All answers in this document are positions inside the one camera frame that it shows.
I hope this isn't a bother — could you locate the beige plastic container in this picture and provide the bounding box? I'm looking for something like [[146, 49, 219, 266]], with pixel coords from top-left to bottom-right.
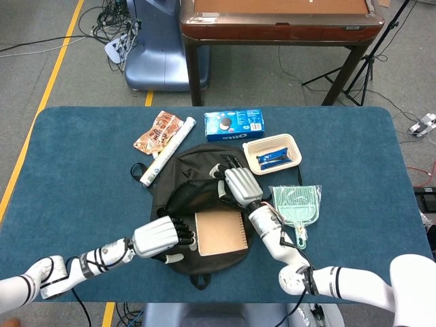
[[242, 133, 302, 176]]

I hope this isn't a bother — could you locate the tangled black cable bundle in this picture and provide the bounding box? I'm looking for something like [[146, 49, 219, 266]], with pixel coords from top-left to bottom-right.
[[77, 0, 142, 72]]

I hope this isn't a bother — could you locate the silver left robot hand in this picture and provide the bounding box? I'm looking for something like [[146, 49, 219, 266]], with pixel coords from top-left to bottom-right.
[[131, 215, 198, 265]]

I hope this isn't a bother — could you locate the blue Oreo cookie box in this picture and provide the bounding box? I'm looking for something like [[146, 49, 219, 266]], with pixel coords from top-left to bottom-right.
[[203, 108, 266, 142]]

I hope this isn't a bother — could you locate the white power strip with plugs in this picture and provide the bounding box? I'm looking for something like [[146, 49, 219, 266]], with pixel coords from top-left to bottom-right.
[[104, 37, 129, 65]]

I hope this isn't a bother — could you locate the black tripod stand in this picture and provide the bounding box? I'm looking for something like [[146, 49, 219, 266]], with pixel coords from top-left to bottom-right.
[[301, 0, 413, 106]]

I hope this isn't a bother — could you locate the white grey power strip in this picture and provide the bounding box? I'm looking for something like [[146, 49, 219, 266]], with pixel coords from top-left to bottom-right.
[[407, 113, 436, 137]]

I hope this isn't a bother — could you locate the grey robot torso base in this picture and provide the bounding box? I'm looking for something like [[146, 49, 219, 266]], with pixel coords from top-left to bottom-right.
[[141, 302, 345, 327]]

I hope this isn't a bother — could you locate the brown spiral notebook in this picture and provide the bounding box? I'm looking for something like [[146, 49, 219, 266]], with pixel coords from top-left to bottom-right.
[[193, 211, 249, 257]]

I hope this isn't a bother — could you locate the orange snack pouch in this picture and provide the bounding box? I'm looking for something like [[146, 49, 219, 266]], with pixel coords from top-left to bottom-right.
[[132, 110, 185, 158]]

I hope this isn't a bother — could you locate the green dustpan set in plastic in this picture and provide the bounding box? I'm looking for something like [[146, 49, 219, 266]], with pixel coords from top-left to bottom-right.
[[268, 184, 323, 251]]

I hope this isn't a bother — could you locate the blue snack bar wrapper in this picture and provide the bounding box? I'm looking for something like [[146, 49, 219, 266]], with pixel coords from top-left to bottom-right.
[[256, 146, 294, 168]]

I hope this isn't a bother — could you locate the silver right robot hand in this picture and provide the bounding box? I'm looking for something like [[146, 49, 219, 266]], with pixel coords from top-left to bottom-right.
[[208, 155, 264, 208]]

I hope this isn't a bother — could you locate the white cylindrical tube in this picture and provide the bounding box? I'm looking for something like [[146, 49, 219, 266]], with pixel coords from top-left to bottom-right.
[[139, 116, 198, 187]]

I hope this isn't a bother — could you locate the black floor pedal box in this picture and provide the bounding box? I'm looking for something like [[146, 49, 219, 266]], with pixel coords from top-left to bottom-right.
[[413, 185, 436, 214]]

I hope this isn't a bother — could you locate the blue felt table mat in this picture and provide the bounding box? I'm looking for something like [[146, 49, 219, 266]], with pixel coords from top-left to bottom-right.
[[0, 106, 435, 304]]

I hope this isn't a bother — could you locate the blue-grey machine base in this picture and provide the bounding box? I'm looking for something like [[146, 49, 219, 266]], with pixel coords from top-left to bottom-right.
[[124, 0, 211, 92]]

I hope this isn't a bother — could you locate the black fabric backpack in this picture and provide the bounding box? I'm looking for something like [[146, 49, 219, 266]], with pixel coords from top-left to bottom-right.
[[130, 142, 304, 290]]

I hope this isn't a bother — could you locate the brown wooden game table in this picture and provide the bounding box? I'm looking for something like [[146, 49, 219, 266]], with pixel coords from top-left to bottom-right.
[[179, 0, 386, 106]]

